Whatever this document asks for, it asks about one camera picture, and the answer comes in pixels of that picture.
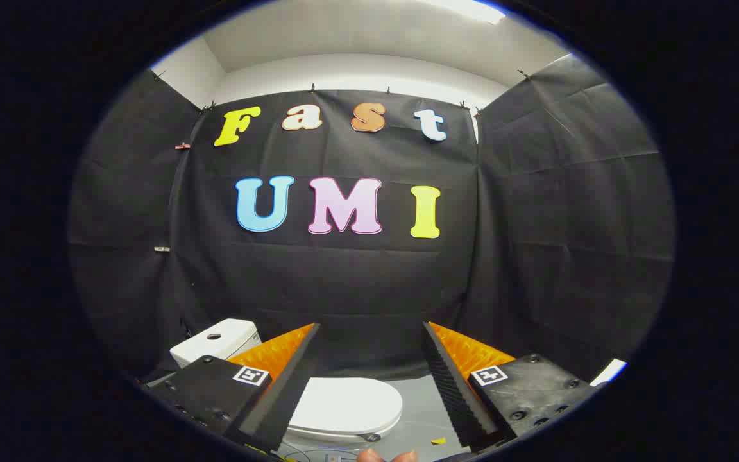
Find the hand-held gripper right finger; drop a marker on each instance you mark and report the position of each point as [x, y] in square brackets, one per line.
[453, 385]

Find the white ceramic toilet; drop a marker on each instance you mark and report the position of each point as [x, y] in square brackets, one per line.
[212, 346]

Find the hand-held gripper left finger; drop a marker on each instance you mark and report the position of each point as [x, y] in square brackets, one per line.
[292, 385]

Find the white toilet lid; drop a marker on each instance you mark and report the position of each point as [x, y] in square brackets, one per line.
[350, 401]

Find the black backdrop cloth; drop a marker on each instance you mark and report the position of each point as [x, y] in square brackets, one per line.
[356, 282]

